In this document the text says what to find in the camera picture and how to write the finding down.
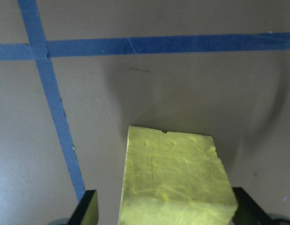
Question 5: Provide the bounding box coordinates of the yellow foam block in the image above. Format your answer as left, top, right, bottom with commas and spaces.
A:
118, 126, 239, 225

